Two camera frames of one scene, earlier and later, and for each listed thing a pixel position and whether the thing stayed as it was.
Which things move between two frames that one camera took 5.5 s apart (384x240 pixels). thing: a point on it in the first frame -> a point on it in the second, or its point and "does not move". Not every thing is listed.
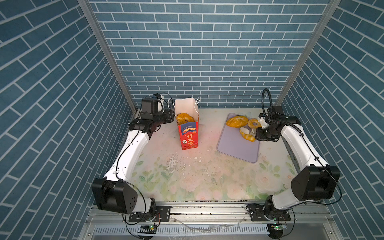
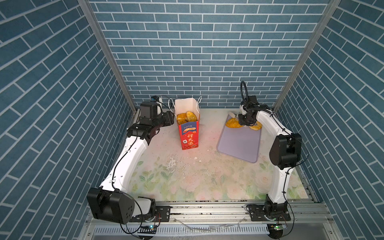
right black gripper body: x=266 y=134 -> x=243 y=119
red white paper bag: x=187 y=113 does not move
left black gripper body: x=162 y=118 does not move
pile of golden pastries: x=236 y=121 does not move
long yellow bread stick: x=249 y=137 -> x=190 y=117
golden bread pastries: x=182 y=118 does not move
